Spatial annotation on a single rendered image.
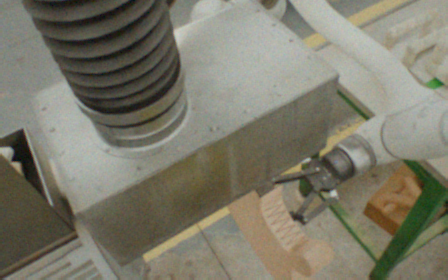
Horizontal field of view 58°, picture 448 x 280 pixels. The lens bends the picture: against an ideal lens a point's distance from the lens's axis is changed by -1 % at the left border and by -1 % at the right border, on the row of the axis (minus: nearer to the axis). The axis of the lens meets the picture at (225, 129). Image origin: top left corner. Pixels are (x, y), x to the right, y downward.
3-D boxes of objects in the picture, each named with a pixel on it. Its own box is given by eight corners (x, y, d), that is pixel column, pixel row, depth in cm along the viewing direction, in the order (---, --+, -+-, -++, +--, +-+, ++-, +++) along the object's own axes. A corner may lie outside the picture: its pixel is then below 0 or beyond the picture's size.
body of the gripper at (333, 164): (349, 184, 93) (317, 204, 91) (327, 155, 96) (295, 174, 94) (358, 171, 86) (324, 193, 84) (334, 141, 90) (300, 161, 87)
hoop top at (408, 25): (389, 43, 117) (392, 35, 115) (381, 37, 119) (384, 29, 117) (439, 18, 122) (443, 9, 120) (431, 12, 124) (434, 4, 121)
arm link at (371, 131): (339, 132, 98) (369, 126, 85) (387, 104, 101) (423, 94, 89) (360, 171, 98) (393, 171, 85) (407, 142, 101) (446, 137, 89)
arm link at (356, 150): (343, 144, 99) (324, 156, 97) (353, 126, 91) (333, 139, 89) (368, 174, 95) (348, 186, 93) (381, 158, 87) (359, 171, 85)
